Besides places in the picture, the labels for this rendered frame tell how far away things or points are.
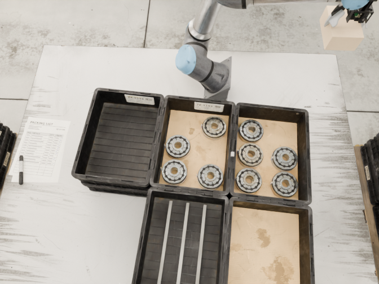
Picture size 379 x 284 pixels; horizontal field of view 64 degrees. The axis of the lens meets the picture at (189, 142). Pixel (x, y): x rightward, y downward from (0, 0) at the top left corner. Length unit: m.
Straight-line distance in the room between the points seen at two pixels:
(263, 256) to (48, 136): 1.10
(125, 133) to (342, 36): 0.95
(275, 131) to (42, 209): 1.07
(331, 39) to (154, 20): 1.84
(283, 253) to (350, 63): 1.97
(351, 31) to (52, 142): 1.37
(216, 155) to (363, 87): 1.74
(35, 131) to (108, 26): 1.50
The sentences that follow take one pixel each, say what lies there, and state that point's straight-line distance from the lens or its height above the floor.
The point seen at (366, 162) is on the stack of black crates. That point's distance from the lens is 2.27.
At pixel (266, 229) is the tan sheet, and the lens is 1.25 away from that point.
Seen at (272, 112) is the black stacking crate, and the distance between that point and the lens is 1.34.
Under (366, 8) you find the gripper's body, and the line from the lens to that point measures 1.29.
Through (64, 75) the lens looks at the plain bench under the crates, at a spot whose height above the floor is 0.70.
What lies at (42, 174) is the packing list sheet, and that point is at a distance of 1.54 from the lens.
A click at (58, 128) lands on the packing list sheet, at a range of 1.60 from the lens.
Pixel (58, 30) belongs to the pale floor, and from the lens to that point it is 3.00.
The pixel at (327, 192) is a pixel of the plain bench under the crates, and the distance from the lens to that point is 1.50.
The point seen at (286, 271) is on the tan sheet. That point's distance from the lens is 1.25.
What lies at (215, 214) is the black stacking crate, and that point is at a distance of 1.22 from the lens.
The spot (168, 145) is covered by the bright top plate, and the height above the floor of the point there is 0.86.
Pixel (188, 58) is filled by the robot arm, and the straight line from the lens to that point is 1.36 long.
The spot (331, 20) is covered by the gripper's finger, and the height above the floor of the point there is 1.14.
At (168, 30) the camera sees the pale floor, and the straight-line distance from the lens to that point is 2.79.
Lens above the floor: 2.03
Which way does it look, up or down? 67 degrees down
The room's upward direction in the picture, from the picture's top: straight up
